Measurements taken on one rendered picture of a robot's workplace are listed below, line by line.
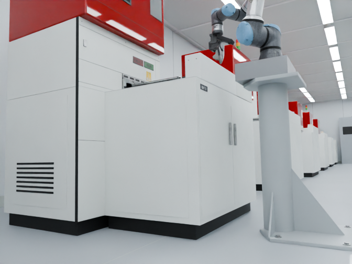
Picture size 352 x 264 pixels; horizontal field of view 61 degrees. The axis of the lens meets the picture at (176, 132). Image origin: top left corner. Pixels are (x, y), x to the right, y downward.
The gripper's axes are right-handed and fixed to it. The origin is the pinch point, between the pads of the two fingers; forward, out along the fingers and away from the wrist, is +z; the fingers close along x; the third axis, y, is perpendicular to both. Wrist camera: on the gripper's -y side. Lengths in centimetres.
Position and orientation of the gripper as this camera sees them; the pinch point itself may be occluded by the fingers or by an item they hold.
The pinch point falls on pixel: (221, 62)
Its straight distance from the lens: 202.8
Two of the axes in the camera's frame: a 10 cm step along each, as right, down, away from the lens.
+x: -5.1, -0.6, -8.6
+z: 0.2, 10.0, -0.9
